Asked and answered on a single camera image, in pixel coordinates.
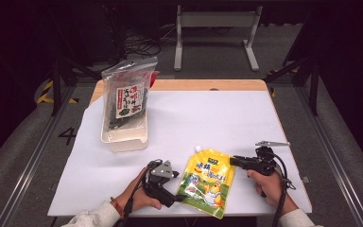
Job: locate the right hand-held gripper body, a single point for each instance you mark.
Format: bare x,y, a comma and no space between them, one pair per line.
264,160

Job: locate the white table mat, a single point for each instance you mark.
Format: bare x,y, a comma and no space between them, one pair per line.
201,119

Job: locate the black tripod stand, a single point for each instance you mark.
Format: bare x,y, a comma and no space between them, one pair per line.
56,82
313,82

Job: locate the person's right hand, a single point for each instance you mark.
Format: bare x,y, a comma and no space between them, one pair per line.
272,189

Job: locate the grey metal stand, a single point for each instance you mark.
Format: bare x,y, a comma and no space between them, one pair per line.
217,19

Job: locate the small grey table bracket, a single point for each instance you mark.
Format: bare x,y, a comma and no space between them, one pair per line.
306,179

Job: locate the yellow and black floor tape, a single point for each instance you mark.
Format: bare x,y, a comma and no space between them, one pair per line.
45,91

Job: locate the clear bag of dried seaweed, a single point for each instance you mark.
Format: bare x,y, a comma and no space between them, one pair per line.
129,94

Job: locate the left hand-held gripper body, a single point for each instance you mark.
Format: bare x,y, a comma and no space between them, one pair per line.
159,183

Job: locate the metal floor rail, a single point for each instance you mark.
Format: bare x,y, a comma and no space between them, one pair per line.
28,167
337,167

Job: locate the white plastic divided container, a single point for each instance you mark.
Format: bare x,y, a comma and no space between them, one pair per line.
126,140

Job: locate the yellow spout pouch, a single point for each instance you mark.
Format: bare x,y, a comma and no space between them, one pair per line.
206,186

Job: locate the person's left hand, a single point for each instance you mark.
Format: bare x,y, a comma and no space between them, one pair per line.
138,198

